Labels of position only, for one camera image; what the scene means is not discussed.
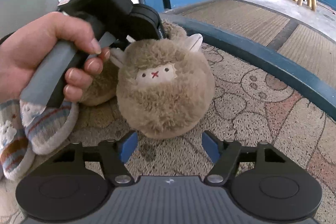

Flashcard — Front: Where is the striped knit slipper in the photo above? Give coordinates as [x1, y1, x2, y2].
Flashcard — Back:
[1, 100, 35, 181]
[20, 101, 79, 155]

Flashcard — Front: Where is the cartoon patterned door mat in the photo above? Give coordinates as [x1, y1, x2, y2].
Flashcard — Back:
[0, 19, 336, 224]

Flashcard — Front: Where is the person left hand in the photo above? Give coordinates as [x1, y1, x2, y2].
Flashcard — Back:
[1, 12, 110, 102]

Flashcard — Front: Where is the brown fluffy animal slipper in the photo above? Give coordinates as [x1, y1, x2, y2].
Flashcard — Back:
[79, 20, 187, 106]

